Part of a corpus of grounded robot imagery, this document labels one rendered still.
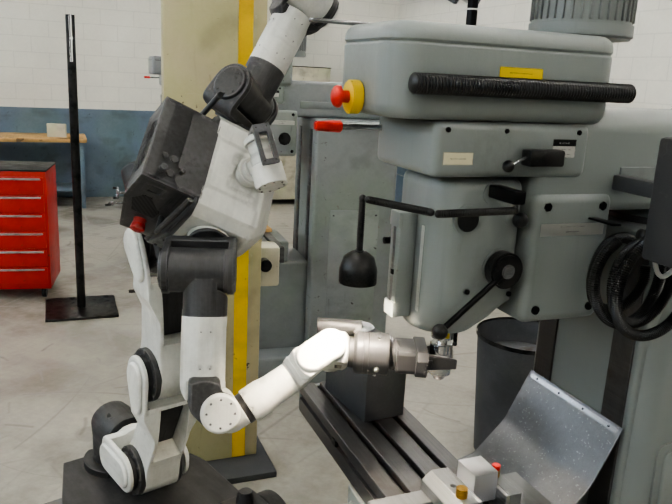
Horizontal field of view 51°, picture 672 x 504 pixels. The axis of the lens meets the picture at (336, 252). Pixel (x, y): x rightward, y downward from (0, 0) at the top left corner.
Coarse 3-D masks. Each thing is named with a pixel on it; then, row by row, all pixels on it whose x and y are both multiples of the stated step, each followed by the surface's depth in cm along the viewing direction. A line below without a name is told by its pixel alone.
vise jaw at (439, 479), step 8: (432, 472) 138; (440, 472) 138; (448, 472) 138; (424, 480) 137; (432, 480) 136; (440, 480) 135; (448, 480) 135; (456, 480) 135; (424, 488) 137; (432, 488) 135; (440, 488) 134; (448, 488) 133; (432, 496) 134; (440, 496) 132; (448, 496) 131; (472, 496) 130
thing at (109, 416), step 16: (96, 416) 219; (112, 416) 215; (128, 416) 214; (96, 432) 215; (112, 432) 210; (96, 448) 216; (64, 464) 220; (80, 464) 221; (96, 464) 217; (192, 464) 224; (208, 464) 224; (64, 480) 212; (80, 480) 212; (96, 480) 213; (112, 480) 213; (192, 480) 215; (208, 480) 216; (224, 480) 216; (64, 496) 204; (80, 496) 204; (96, 496) 205; (112, 496) 205; (128, 496) 206; (144, 496) 206; (160, 496) 206; (176, 496) 207; (192, 496) 207; (208, 496) 208; (224, 496) 208; (240, 496) 197; (256, 496) 202
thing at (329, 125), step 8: (328, 120) 135; (336, 120) 136; (320, 128) 134; (328, 128) 135; (336, 128) 135; (344, 128) 137; (352, 128) 137; (360, 128) 138; (368, 128) 138; (376, 128) 139
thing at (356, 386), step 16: (336, 384) 191; (352, 384) 183; (368, 384) 176; (384, 384) 179; (400, 384) 181; (352, 400) 183; (368, 400) 178; (384, 400) 180; (400, 400) 183; (368, 416) 179; (384, 416) 181
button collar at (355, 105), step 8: (352, 80) 124; (344, 88) 127; (352, 88) 123; (360, 88) 123; (352, 96) 123; (360, 96) 123; (344, 104) 127; (352, 104) 123; (360, 104) 123; (352, 112) 125
